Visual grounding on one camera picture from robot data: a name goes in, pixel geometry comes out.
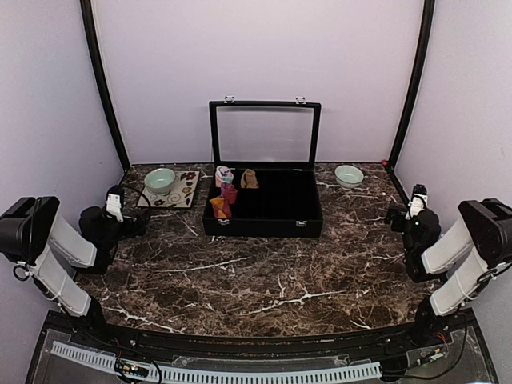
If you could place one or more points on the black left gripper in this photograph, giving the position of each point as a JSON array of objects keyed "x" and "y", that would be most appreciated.
[{"x": 140, "y": 225}]

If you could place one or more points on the magenta purple rolled sock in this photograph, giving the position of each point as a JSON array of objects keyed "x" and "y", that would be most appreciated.
[{"x": 229, "y": 193}]

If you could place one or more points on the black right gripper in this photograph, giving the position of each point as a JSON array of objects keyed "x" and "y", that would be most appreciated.
[{"x": 399, "y": 212}]

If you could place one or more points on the magenta striped sock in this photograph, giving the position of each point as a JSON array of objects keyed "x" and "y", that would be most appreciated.
[{"x": 221, "y": 208}]

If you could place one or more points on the black left corner post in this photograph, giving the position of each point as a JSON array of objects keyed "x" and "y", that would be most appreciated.
[{"x": 101, "y": 82}]

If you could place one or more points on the black compartment storage box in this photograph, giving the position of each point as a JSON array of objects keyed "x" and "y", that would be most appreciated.
[{"x": 278, "y": 140}]

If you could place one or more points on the green ceramic bowl on plate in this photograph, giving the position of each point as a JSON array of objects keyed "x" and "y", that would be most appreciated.
[{"x": 160, "y": 181}]

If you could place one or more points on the white perforated front rail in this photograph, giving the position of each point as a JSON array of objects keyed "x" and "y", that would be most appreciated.
[{"x": 207, "y": 370}]

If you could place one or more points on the brown sock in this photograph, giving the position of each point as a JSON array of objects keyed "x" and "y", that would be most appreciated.
[{"x": 249, "y": 180}]

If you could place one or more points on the black corner post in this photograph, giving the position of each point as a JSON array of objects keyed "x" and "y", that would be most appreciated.
[
  {"x": 101, "y": 82},
  {"x": 414, "y": 83}
]

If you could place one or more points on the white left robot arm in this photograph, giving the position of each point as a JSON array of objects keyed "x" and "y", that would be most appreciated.
[{"x": 37, "y": 239}]

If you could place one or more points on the black right corner post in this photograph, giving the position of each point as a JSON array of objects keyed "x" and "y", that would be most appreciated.
[{"x": 414, "y": 83}]

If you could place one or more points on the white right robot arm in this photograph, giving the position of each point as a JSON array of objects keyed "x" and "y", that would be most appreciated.
[{"x": 475, "y": 250}]

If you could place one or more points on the pink white rolled sock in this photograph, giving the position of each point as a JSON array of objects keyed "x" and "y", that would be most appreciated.
[{"x": 223, "y": 175}]

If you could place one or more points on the green bowl at right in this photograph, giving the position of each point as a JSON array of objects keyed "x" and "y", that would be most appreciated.
[{"x": 348, "y": 177}]

